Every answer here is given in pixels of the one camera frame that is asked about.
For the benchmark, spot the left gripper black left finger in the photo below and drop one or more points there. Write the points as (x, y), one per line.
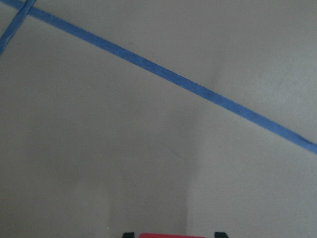
(128, 235)

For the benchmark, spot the red block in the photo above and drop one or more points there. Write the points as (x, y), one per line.
(151, 235)

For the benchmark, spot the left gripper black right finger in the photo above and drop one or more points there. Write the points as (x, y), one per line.
(220, 235)

